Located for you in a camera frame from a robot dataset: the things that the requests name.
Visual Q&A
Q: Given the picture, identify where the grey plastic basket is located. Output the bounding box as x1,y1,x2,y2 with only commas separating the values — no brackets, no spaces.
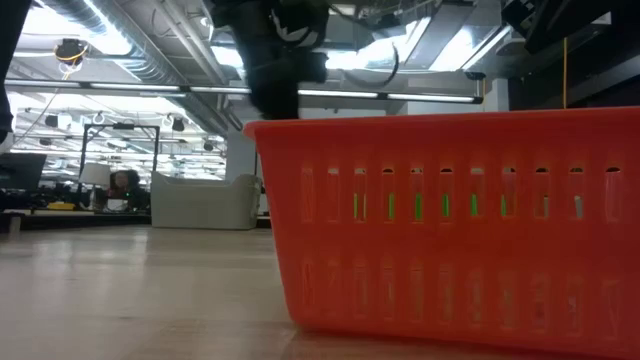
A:
149,171,263,231

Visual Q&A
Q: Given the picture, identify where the green plastic basket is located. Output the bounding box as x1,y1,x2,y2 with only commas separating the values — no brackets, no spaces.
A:
352,191,509,220

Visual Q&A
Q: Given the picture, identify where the orange slotted plastic basket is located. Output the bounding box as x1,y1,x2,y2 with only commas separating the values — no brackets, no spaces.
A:
242,106,640,359

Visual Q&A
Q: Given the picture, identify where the long ceiling light bar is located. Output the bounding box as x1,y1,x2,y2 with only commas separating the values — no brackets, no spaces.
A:
3,78,484,105

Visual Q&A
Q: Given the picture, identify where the person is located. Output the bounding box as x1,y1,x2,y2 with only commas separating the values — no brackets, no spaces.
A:
106,168,151,212

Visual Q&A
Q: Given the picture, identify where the white lampshade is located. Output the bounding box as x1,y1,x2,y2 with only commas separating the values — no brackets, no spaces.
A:
78,162,112,187

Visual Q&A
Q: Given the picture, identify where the black monitor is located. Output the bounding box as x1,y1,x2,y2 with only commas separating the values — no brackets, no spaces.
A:
0,152,48,192

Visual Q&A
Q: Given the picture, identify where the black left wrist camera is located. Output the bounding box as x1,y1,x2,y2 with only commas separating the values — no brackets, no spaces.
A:
298,49,330,85

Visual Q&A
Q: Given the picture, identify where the black left wrist camera cable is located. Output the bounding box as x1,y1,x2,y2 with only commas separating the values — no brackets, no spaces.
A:
344,43,401,89

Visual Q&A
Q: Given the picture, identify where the ceiling cable reel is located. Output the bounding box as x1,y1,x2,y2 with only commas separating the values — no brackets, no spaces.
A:
53,38,90,69

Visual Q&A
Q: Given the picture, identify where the black aluminium table frame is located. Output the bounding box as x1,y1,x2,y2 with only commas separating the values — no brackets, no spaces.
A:
0,208,274,234

